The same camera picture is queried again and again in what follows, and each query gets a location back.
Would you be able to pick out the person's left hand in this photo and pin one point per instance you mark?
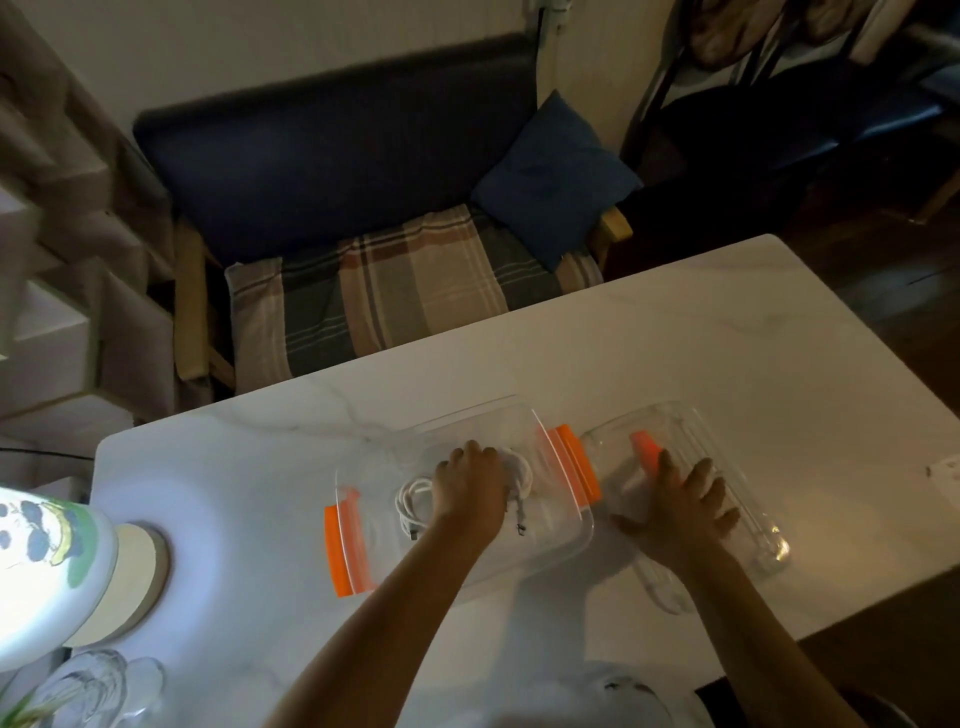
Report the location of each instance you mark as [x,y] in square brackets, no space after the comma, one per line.
[471,495]

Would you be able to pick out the person's right hand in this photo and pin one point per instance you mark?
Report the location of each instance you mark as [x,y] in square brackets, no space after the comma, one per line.
[679,525]

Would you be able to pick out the person's right thumb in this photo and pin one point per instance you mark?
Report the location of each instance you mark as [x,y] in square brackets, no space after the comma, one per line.
[630,529]

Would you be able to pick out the person's left fingers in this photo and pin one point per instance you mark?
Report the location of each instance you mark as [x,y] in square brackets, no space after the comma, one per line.
[472,454]

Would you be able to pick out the person's right little finger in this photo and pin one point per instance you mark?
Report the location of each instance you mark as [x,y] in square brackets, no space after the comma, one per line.
[727,522]

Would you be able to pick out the person's right middle finger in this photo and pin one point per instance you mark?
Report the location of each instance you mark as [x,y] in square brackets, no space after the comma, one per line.
[699,480]

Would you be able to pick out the clear lid with orange clip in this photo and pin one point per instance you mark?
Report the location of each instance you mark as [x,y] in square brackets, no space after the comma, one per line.
[739,480]

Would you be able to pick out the person's left forearm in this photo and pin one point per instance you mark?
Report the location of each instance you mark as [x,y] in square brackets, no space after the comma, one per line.
[390,637]

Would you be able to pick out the person's right forearm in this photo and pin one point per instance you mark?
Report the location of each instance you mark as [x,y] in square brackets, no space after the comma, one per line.
[757,645]

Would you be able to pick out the person's white shirt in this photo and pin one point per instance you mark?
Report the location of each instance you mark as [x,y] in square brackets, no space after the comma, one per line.
[570,697]

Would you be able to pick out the plaid seat cushion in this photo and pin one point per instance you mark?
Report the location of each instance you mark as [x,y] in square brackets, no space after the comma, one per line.
[405,285]

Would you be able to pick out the small white object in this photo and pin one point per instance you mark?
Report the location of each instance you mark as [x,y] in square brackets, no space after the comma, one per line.
[946,472]

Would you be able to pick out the blue pillow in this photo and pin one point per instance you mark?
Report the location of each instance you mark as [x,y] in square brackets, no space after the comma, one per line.
[551,180]

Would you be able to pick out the dark blue wooden sofa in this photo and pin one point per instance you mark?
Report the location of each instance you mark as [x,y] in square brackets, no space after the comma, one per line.
[322,150]

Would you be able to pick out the dark chair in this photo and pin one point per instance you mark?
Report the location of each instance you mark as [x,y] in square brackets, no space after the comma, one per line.
[765,127]

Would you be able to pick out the white stepped shelf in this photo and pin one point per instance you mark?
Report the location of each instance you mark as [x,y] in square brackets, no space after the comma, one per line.
[67,300]

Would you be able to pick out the white lamp with panda print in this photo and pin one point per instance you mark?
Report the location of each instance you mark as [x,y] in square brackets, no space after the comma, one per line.
[45,577]

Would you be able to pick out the clear glass dish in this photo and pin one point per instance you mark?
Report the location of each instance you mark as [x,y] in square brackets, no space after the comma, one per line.
[90,690]

